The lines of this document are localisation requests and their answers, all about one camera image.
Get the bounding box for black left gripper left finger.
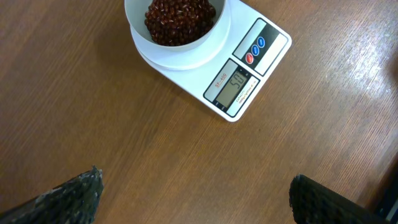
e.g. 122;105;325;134
1;167;104;224

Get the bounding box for white digital kitchen scale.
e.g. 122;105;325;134
130;0;292;122

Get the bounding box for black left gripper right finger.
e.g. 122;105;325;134
289;174;386;224

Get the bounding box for red beans in bowl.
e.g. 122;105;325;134
144;0;216;47

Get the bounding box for white bowl on scale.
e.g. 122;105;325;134
124;0;228;51

